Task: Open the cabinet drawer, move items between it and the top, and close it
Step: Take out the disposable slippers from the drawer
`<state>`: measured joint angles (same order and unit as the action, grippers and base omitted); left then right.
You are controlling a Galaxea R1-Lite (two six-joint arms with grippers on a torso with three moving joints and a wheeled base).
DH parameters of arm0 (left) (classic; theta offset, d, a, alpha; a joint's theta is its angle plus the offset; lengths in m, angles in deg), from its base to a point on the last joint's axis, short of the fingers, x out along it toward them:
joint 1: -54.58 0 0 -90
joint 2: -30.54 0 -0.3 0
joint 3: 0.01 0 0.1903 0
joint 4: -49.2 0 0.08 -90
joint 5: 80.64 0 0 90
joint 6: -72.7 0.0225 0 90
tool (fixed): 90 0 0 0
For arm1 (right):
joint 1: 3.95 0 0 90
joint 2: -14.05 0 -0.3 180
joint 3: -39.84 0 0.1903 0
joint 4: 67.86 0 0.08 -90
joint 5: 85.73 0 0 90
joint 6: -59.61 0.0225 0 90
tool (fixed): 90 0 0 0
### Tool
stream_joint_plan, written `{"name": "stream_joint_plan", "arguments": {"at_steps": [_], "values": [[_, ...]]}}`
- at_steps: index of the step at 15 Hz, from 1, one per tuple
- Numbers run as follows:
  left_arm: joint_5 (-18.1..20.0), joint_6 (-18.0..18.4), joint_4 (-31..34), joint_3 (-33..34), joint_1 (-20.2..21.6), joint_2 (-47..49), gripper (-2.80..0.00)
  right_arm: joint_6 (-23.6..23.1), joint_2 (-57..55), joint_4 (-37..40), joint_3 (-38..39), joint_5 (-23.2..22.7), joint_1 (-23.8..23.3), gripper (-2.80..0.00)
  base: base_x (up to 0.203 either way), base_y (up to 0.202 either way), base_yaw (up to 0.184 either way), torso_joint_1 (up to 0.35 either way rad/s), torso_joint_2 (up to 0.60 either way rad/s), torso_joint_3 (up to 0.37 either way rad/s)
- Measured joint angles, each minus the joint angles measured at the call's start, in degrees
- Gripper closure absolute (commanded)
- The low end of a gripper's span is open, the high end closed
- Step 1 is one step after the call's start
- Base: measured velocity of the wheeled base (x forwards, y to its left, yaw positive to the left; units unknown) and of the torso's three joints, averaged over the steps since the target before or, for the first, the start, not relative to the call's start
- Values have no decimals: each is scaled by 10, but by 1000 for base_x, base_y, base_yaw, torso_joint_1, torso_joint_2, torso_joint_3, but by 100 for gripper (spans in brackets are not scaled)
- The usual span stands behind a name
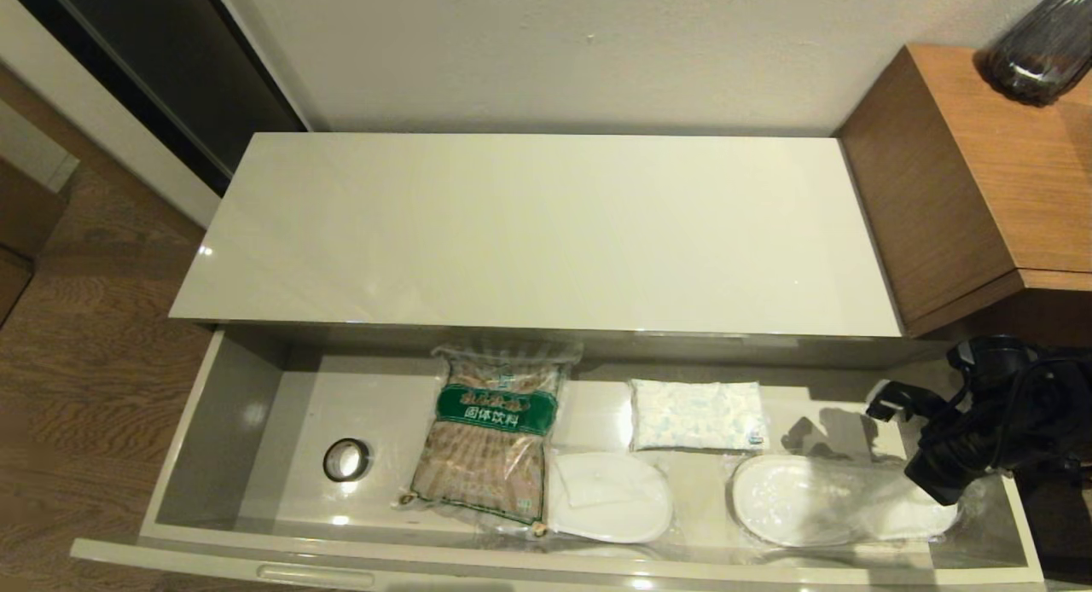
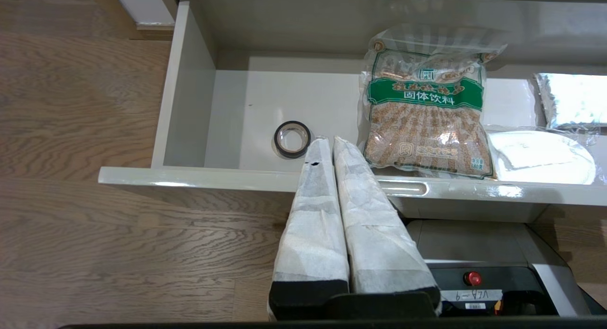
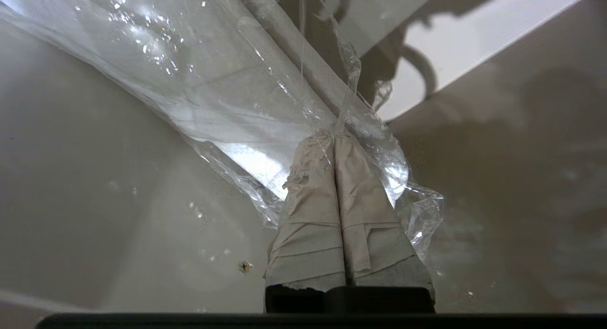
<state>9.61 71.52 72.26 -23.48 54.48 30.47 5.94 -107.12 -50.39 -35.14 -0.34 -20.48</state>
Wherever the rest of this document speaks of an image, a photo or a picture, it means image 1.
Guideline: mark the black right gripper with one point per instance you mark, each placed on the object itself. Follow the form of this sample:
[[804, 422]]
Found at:
[[943, 477]]

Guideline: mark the white slippers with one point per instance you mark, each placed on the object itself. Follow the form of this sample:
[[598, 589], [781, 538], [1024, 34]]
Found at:
[[810, 502], [610, 498]]

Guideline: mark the white tissue pack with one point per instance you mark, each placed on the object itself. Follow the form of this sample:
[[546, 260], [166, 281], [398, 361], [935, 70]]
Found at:
[[695, 414]]

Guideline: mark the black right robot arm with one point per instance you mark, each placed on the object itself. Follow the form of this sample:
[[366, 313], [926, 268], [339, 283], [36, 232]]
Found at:
[[1032, 413]]

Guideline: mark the glossy beige drawer cabinet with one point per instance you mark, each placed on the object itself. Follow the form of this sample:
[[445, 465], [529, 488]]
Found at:
[[512, 234]]

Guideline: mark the brown wooden side cabinet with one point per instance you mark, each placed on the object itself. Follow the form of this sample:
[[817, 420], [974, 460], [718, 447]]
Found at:
[[981, 174]]

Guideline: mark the dark glass vase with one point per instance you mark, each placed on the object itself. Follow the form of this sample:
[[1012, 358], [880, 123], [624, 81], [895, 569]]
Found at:
[[1036, 55]]

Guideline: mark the green labelled drink powder bag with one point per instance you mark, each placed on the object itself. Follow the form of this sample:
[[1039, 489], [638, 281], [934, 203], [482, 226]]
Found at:
[[486, 455]]

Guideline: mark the black tape roll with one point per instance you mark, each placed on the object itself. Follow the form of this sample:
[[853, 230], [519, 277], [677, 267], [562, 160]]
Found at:
[[328, 461]]

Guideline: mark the dark door panel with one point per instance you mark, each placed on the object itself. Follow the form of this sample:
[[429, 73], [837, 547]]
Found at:
[[171, 63]]

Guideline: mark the brown wooden furniture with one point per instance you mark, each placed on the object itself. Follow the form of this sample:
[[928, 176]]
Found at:
[[26, 217]]

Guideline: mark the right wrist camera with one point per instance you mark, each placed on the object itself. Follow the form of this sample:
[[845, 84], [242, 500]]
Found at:
[[891, 400]]

